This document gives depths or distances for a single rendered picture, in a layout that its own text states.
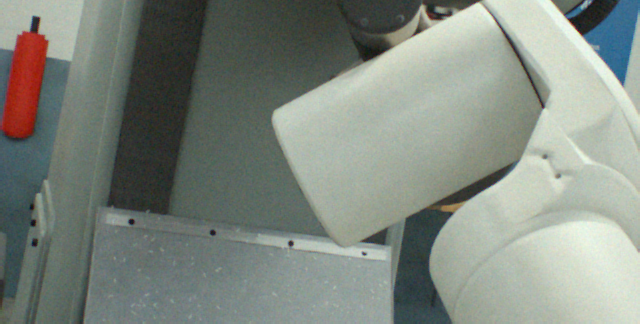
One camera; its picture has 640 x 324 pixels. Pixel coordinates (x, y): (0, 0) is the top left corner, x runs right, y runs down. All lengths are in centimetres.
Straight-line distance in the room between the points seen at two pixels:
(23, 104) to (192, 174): 368
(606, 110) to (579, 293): 7
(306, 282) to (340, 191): 62
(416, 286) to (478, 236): 506
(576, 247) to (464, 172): 9
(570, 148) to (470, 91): 6
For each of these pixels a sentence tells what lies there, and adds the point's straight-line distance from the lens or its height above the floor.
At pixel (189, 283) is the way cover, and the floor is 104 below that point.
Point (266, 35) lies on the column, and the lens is 97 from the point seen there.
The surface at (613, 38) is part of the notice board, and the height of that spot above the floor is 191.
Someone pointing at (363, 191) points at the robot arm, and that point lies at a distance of 36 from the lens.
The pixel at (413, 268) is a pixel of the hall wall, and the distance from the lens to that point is 534.
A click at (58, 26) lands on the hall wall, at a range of 477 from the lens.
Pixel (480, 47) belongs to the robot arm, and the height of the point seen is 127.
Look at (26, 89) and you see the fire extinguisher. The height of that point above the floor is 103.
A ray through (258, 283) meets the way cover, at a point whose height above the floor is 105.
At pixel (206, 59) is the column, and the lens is 96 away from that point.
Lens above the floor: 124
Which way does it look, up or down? 3 degrees down
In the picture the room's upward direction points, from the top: 11 degrees clockwise
